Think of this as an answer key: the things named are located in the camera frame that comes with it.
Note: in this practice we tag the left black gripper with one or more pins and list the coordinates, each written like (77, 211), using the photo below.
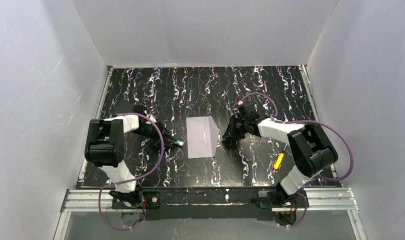
(160, 136)

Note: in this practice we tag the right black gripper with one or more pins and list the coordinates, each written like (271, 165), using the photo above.
(234, 126)

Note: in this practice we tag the green white glue stick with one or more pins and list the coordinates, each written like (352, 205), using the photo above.
(179, 143)

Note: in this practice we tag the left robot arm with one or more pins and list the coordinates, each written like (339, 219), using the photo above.
(105, 146)

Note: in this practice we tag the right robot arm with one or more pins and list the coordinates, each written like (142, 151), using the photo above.
(311, 149)

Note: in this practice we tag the black rectangular pad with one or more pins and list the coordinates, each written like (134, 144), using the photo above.
(140, 109)

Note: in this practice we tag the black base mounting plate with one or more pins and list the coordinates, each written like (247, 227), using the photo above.
(255, 202)

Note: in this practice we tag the yellow handled screwdriver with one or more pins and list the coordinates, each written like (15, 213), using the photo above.
(280, 158)

